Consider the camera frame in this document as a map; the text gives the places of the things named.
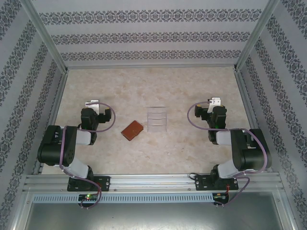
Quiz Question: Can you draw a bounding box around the brown leather card holder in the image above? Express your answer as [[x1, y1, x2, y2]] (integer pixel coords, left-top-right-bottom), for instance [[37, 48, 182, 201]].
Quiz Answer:
[[120, 119, 145, 142]]

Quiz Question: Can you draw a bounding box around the clear acrylic card stand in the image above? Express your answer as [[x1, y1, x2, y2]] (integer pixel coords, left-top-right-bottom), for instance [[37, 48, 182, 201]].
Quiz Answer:
[[145, 105, 168, 134]]

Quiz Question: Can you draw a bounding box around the circuit board green light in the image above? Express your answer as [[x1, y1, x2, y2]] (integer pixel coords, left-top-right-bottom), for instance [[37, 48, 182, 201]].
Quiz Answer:
[[78, 193, 100, 201]]

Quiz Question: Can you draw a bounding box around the grey metal sheet panel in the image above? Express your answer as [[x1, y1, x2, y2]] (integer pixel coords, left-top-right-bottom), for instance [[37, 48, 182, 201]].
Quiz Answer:
[[24, 201, 288, 230]]

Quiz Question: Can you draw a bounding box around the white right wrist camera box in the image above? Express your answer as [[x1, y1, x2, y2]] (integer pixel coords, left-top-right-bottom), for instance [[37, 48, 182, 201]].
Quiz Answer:
[[207, 97, 222, 114]]

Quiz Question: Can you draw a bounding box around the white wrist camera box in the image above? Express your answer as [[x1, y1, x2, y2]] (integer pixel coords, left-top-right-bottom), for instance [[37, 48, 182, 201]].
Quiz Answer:
[[207, 97, 222, 114], [85, 100, 100, 114]]

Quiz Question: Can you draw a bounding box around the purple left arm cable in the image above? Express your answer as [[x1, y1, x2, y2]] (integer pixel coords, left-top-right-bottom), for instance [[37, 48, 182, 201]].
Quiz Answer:
[[59, 102, 118, 209]]

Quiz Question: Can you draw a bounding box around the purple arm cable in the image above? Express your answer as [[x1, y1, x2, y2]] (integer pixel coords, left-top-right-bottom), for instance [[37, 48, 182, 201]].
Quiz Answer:
[[187, 101, 269, 208], [59, 102, 118, 209]]

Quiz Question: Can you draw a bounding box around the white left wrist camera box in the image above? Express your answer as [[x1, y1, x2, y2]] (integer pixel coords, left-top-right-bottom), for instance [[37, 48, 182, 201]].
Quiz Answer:
[[85, 100, 100, 114]]

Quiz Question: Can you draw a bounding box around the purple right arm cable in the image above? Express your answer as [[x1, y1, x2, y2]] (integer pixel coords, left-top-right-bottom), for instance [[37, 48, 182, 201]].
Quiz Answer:
[[187, 101, 269, 208]]

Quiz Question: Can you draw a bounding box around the aluminium frame rail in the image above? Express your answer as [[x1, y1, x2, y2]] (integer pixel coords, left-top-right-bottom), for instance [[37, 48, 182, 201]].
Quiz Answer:
[[64, 62, 238, 70], [32, 70, 69, 175], [234, 70, 274, 173]]

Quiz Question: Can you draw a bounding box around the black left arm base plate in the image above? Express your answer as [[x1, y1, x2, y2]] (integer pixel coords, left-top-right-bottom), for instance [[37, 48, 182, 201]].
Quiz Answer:
[[67, 175, 111, 192]]

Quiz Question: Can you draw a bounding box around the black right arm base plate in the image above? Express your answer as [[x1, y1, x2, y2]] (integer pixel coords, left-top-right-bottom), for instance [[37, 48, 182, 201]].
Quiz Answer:
[[194, 174, 239, 192]]

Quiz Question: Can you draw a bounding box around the aluminium frame post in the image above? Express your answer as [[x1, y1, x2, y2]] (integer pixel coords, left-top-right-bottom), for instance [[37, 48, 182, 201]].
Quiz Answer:
[[20, 0, 69, 72], [234, 0, 281, 72]]

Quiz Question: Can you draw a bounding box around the wide aluminium mounting rail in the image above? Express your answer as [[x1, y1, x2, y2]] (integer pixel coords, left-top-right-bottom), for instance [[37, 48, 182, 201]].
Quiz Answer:
[[23, 173, 285, 192]]

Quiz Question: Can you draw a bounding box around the slotted grey cable duct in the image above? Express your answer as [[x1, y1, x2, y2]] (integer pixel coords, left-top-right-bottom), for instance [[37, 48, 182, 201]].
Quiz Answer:
[[32, 193, 214, 204]]

